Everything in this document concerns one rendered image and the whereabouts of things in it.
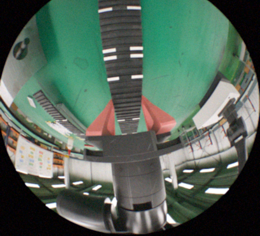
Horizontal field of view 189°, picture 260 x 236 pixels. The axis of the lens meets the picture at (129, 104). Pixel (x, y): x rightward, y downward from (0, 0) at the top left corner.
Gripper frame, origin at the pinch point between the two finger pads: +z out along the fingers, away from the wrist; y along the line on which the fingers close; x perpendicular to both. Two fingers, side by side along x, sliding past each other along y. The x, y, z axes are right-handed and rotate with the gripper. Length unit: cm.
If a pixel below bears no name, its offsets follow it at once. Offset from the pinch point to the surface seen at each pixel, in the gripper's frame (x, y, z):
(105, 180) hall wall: 1074, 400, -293
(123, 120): 5.6, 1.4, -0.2
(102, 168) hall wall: 1077, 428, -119
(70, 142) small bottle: 28.9, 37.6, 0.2
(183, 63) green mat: -5.8, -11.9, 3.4
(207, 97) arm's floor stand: 8.4, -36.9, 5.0
